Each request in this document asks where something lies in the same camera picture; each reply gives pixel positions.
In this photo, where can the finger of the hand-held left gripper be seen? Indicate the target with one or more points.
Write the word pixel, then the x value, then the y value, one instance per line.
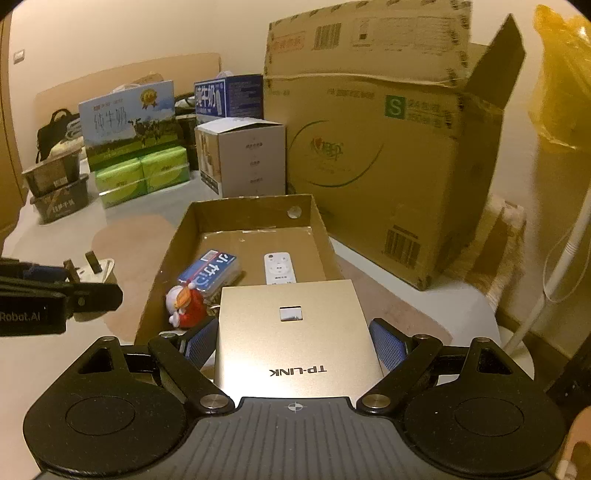
pixel 37 274
pixel 97 297

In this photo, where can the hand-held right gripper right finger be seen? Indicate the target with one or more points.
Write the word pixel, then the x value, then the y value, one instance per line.
pixel 388 344

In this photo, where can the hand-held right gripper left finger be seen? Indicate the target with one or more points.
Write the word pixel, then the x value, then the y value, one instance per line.
pixel 203 344

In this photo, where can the white plug adapter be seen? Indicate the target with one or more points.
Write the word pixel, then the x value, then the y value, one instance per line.
pixel 99 270

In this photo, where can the red white cartoon figurine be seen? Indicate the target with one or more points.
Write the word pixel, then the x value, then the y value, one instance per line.
pixel 187 307

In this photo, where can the blue playing card pack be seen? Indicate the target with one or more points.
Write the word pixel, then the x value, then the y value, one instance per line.
pixel 210 272

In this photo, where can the gold panel device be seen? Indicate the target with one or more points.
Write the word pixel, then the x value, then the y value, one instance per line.
pixel 295 341

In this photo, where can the white remote control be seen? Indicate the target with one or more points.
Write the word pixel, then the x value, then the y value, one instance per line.
pixel 279 267

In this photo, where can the shallow cardboard box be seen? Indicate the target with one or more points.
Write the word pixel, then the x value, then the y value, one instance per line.
pixel 249 221

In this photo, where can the green tissue pack bundle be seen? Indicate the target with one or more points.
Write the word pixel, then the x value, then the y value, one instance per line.
pixel 138 177

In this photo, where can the wooden door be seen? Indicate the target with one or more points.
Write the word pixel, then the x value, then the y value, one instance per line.
pixel 9 138

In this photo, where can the black bag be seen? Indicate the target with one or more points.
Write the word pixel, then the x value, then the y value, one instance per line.
pixel 48 134

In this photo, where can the grey striped cloth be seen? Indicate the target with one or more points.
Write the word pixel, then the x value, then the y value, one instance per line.
pixel 71 134

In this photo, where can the beige woven object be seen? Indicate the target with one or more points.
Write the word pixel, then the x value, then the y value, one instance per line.
pixel 505 244

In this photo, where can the milk gift box with cows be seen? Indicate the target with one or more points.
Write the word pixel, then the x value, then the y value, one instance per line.
pixel 124 124

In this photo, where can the large brown cardboard box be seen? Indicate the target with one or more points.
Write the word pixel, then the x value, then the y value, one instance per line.
pixel 369 161

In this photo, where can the dark box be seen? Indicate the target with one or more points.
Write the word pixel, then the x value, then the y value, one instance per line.
pixel 185 134

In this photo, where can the white product box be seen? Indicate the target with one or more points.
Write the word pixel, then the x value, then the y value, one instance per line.
pixel 254 161

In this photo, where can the blue white milk carton box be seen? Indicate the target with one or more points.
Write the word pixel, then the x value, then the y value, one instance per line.
pixel 231 99

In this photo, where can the yellow plastic bag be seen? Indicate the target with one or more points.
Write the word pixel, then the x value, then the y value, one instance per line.
pixel 563 83

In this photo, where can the wall light switch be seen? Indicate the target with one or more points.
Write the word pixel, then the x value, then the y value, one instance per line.
pixel 19 55

